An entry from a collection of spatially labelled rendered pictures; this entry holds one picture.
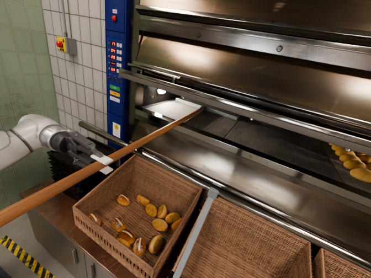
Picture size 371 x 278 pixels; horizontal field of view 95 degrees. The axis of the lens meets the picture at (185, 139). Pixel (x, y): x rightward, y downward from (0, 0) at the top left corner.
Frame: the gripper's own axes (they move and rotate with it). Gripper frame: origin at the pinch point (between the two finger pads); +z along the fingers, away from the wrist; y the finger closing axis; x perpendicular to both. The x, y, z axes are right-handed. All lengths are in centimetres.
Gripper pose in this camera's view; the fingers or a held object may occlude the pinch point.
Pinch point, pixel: (102, 162)
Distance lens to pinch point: 63.1
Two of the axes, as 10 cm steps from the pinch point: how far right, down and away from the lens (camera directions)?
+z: 8.8, 3.5, -3.2
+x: -4.4, 3.3, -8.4
